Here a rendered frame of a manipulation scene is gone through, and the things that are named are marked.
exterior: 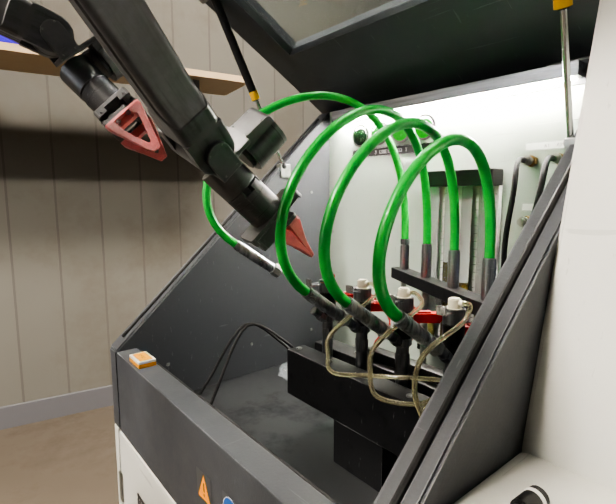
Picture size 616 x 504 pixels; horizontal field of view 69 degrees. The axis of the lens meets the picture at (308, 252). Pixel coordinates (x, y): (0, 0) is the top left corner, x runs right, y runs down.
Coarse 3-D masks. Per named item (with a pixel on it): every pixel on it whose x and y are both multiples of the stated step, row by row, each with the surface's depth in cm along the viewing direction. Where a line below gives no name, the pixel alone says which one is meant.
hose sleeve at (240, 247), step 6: (240, 246) 76; (246, 246) 77; (240, 252) 77; (246, 252) 77; (252, 252) 77; (252, 258) 77; (258, 258) 78; (264, 258) 78; (258, 264) 78; (264, 264) 78; (270, 264) 78; (270, 270) 79
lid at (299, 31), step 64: (256, 0) 90; (320, 0) 83; (384, 0) 77; (448, 0) 70; (512, 0) 65; (576, 0) 62; (320, 64) 98; (384, 64) 90; (448, 64) 83; (512, 64) 76
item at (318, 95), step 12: (300, 96) 77; (312, 96) 77; (324, 96) 78; (336, 96) 78; (348, 96) 79; (264, 108) 75; (276, 108) 76; (372, 120) 81; (396, 156) 83; (396, 168) 84; (204, 192) 74; (204, 204) 74; (408, 216) 86; (216, 228) 75; (408, 228) 86; (228, 240) 76; (408, 240) 86
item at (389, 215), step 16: (432, 144) 50; (448, 144) 51; (464, 144) 53; (416, 160) 48; (480, 160) 56; (416, 176) 48; (480, 176) 58; (400, 192) 47; (384, 224) 46; (384, 240) 46; (384, 256) 46; (384, 272) 46; (384, 288) 46; (384, 304) 47; (400, 320) 49; (416, 336) 51; (432, 336) 53; (432, 352) 54
